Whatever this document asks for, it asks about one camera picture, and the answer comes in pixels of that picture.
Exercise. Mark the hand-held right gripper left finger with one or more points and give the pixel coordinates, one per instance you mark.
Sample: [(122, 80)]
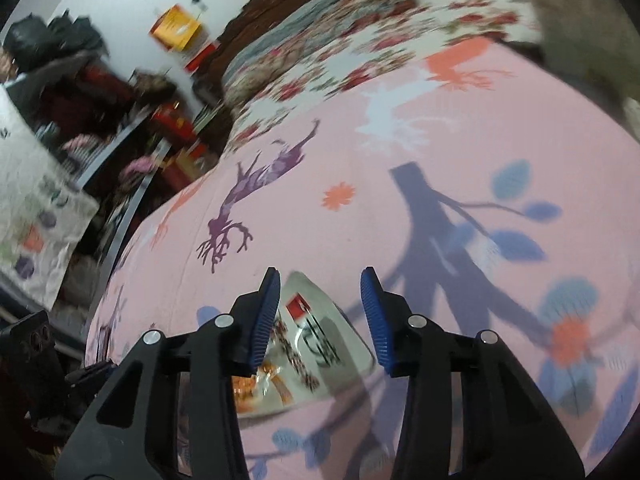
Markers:
[(265, 320)]

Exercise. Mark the yellow paper bag on wall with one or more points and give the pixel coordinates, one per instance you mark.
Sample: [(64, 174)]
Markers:
[(175, 27)]

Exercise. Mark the floral patchwork quilt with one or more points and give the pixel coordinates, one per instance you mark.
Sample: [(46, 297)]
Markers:
[(300, 35)]

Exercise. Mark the dark wooden nightstand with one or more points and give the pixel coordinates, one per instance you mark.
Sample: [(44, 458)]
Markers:
[(215, 130)]

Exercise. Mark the smartphone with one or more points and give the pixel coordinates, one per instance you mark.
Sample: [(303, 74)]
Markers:
[(30, 355)]

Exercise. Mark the red paper bag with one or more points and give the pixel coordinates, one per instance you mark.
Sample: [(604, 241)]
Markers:
[(187, 170)]

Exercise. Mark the pink folded cloth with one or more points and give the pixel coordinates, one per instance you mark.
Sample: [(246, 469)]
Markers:
[(137, 167)]

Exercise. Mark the black bag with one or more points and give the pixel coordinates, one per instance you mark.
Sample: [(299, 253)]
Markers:
[(35, 35)]

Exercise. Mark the clear orange snack wrapper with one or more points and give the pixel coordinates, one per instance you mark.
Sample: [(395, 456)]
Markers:
[(320, 340)]

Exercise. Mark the brown handbag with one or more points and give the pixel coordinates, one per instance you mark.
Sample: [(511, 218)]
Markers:
[(155, 85)]

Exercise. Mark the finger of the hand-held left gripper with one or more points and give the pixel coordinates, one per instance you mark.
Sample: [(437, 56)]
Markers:
[(92, 372)]

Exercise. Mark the carved wooden headboard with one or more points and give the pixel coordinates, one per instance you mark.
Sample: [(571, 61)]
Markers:
[(235, 35)]

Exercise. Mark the red gift bag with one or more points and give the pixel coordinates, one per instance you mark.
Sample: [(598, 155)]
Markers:
[(172, 122)]

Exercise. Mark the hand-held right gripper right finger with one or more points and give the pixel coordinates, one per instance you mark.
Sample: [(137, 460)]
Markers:
[(375, 320)]

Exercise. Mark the pink printed tablecloth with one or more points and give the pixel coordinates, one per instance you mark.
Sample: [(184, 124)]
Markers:
[(450, 135)]

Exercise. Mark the grey metal shelf rack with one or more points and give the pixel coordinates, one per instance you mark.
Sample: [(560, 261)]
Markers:
[(130, 130)]

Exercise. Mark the white printed cloth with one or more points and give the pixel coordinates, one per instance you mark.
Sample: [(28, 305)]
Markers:
[(40, 210)]

